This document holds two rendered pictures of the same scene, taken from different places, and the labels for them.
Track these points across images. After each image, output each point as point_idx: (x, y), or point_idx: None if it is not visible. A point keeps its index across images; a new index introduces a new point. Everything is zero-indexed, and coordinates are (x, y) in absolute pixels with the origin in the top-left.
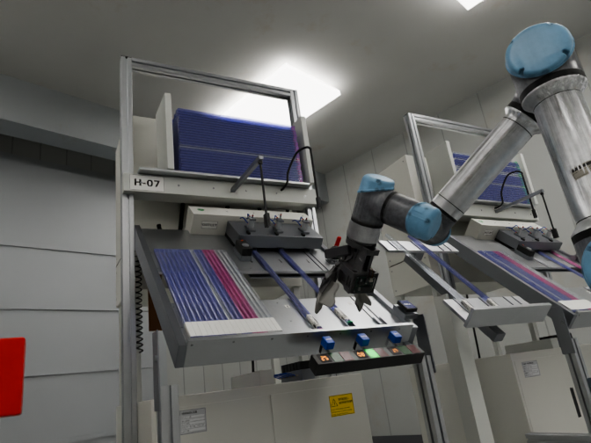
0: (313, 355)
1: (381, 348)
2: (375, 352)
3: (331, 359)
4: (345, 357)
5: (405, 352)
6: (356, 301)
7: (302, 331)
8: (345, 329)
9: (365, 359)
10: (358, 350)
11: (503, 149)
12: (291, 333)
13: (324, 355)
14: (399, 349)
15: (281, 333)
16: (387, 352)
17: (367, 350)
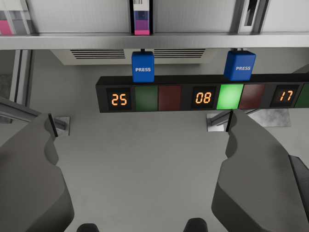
0: (99, 89)
1: (262, 86)
2: (238, 95)
3: (132, 105)
4: (163, 102)
5: (300, 105)
6: (233, 124)
7: (72, 46)
8: (206, 47)
9: (202, 110)
10: (208, 84)
11: None
12: (37, 49)
13: (122, 92)
14: (300, 93)
15: (7, 47)
16: (262, 99)
17: (226, 88)
